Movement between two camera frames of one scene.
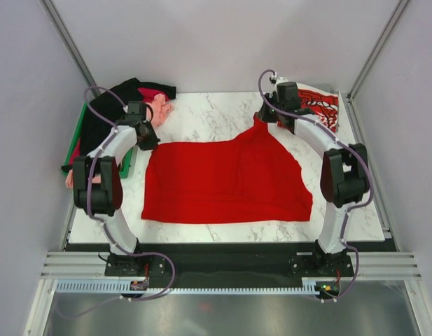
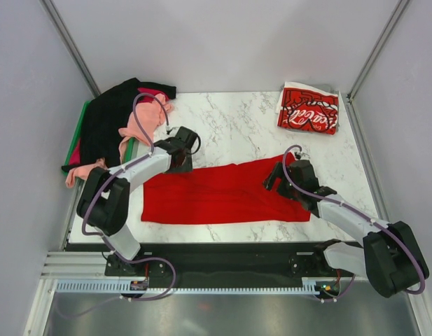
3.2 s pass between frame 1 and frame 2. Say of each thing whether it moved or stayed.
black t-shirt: stayed
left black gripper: moved
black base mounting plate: stayed
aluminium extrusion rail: stayed
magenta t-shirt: stayed
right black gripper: moved
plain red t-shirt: moved
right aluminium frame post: stayed
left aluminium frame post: stayed
